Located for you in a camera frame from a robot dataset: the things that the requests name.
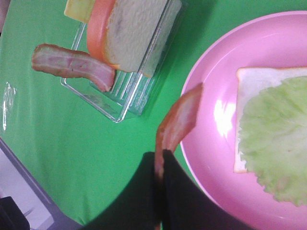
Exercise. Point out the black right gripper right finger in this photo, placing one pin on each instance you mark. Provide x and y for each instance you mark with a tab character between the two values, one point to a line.
187	207

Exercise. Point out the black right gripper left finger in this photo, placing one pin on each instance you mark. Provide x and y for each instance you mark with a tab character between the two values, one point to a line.
134	207

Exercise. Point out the bacon strip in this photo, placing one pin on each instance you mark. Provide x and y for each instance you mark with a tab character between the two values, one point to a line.
67	63
178	122

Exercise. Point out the green lettuce leaf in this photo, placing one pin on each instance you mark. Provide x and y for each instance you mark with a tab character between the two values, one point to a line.
273	139

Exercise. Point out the white bread slice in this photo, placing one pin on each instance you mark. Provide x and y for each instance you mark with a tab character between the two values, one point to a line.
119	31
251	80

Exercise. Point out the grey white robot base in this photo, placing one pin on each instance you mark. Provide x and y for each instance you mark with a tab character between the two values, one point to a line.
34	203

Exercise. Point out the green tablecloth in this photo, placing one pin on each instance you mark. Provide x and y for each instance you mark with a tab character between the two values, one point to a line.
81	158

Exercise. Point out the clear left plastic tray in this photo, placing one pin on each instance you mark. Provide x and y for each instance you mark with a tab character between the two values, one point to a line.
131	91

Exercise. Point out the clear plastic bag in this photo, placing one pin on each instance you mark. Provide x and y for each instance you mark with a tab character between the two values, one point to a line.
7	104

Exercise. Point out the pink round plate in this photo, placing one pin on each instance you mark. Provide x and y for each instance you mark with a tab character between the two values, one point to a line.
277	40

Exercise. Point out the yellow cheese slice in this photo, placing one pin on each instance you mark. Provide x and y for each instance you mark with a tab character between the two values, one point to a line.
79	10

